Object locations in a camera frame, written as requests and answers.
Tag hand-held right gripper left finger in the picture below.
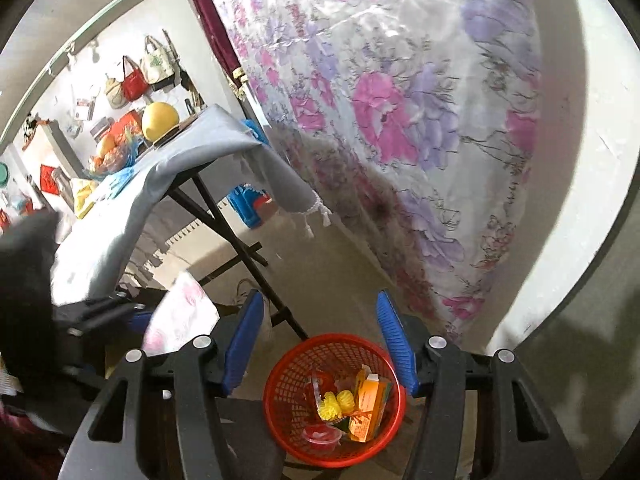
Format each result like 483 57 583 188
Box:
57 288 265 480

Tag black folding table legs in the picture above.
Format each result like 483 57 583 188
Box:
167 162 311 342

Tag red jelly cup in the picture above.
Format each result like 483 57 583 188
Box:
302 422 344 449

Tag dark red curtain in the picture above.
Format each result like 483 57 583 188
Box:
177 0 244 79

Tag clear wrapper with red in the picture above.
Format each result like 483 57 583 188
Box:
307 367 341 411

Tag red diamond paper decoration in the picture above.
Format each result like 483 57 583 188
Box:
39 162 63 193

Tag person's left forearm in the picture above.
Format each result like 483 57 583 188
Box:
0 400 76 480

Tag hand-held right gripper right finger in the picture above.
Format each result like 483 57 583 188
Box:
375 288 583 480

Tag light blue plastic bag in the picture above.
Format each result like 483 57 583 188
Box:
100 170 136 199

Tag brown cardboard piece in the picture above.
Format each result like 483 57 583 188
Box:
155 111 202 149

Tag folding table with grey cloth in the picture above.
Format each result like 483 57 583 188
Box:
50 104 331 307

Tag red gift box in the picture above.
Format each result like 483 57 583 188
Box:
107 110 146 141

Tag blue plastic clip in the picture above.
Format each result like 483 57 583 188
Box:
242 119 271 149

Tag orange drink carton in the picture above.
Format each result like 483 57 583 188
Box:
347 366 394 443

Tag blue plastic stool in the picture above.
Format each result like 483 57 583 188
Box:
227 185 274 231

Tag red plastic basket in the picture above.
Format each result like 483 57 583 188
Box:
263 334 407 469

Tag white tote bag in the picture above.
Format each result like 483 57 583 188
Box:
140 36 176 86

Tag red tote bag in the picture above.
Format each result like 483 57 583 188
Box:
121 56 149 102

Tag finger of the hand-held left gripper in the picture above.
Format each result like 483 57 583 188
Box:
54 290 154 336

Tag white refrigerator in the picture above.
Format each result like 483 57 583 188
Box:
22 122 83 197

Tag floral plastic sheet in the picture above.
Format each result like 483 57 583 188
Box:
195 0 547 347

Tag blue glass fruit bowl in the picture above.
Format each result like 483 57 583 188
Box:
91 132 144 177

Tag yellow pomelo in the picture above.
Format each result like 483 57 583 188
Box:
141 101 180 142

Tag steel thermos flask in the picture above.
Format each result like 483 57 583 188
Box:
52 170 74 202

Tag beige hanging bag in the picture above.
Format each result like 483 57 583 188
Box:
104 75 126 110

